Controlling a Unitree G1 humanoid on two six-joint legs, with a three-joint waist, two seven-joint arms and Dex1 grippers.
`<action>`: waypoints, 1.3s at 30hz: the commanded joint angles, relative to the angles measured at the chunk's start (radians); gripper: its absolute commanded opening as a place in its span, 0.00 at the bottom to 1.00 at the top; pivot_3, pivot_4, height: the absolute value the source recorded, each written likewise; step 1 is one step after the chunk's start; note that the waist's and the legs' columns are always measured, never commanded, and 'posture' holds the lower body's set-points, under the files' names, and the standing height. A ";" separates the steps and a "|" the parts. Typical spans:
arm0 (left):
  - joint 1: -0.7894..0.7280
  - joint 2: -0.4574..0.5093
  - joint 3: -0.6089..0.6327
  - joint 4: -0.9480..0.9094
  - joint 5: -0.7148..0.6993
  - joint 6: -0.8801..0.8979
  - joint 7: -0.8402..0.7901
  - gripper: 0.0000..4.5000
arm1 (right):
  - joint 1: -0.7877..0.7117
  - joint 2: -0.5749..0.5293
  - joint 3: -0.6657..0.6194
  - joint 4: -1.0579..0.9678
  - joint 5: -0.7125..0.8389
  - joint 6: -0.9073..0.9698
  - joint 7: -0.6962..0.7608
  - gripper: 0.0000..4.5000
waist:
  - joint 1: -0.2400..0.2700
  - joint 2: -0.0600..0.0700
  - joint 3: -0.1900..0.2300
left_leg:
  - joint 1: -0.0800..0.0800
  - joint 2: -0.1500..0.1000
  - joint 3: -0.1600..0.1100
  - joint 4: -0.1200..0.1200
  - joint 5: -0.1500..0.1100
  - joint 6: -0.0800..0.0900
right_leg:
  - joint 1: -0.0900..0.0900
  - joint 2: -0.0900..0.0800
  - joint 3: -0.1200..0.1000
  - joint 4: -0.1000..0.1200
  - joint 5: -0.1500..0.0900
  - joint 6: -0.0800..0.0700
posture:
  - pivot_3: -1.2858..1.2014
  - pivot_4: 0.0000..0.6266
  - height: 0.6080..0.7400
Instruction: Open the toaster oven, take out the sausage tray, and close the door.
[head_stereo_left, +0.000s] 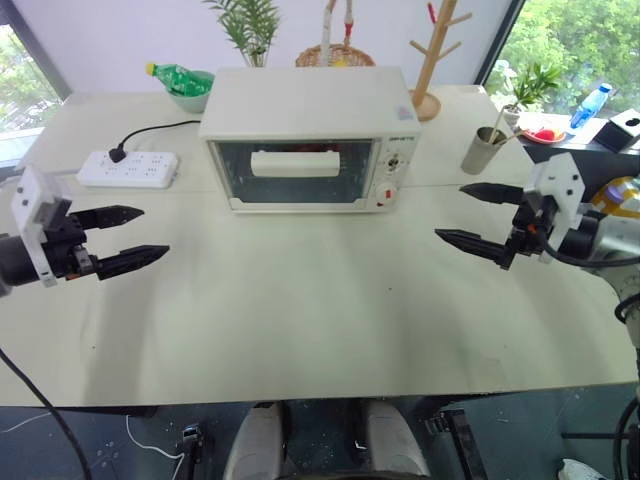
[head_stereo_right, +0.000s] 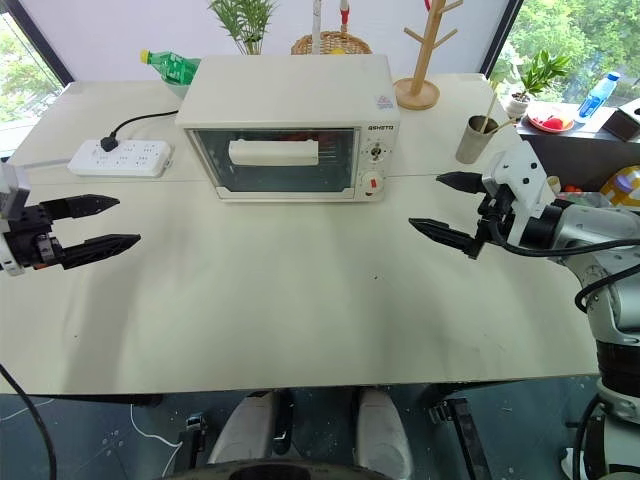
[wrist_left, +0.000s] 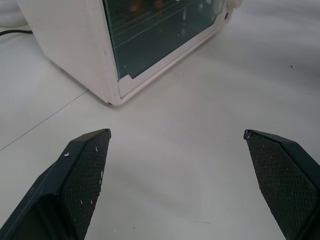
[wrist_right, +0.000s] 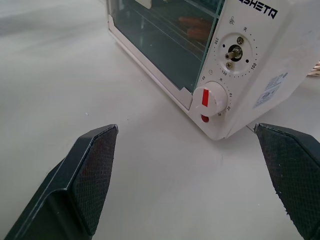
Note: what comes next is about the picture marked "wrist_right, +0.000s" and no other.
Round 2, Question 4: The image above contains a white timer knob red mark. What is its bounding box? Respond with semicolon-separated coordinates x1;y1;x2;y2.
192;81;229;118

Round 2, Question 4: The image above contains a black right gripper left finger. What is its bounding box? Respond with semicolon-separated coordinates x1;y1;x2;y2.
4;123;119;240

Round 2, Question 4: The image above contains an orange sausage food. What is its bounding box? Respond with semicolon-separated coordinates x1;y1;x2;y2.
177;16;211;40

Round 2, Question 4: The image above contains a bare metal temperature knob shaft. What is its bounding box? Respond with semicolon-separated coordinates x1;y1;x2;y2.
224;44;244;62

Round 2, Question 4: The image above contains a glass oven door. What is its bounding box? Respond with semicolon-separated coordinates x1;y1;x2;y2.
107;0;227;110

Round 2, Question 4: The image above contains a white toaster oven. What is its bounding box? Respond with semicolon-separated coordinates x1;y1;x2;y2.
105;0;320;141

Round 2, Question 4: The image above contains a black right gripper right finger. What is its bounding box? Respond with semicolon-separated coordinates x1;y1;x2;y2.
253;122;320;240

